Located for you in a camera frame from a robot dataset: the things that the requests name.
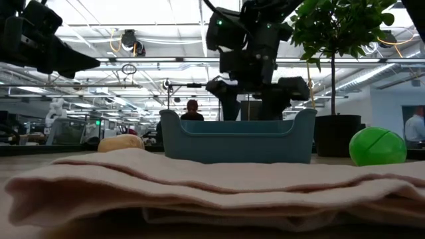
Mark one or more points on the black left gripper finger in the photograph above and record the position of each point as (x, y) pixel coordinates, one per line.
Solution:
(73, 58)
(56, 73)

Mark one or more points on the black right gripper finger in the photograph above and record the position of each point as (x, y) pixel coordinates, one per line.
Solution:
(282, 96)
(229, 99)

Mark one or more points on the teal plastic container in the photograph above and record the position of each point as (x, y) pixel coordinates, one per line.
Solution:
(239, 147)

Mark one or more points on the smooth green plastic ball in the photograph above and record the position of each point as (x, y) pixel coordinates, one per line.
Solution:
(376, 147)

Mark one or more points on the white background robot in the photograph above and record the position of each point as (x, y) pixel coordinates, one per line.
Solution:
(54, 111)

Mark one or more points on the person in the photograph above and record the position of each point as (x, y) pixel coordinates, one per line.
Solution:
(192, 113)
(415, 127)

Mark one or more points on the small round hanging reel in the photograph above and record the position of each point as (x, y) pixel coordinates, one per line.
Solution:
(166, 84)

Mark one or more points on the black plant pot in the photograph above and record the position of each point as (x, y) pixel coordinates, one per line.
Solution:
(337, 136)

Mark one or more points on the long ceiling light bar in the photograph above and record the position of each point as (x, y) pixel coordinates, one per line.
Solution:
(149, 59)

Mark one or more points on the green leafy potted plant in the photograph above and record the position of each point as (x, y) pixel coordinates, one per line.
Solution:
(332, 23)

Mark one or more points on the folded beige cloth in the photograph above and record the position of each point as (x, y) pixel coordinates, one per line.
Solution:
(199, 196)

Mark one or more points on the black background rig frame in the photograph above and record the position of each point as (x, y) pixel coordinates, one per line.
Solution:
(168, 99)

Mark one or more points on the silver ventilation duct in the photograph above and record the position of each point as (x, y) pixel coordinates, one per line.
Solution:
(365, 78)

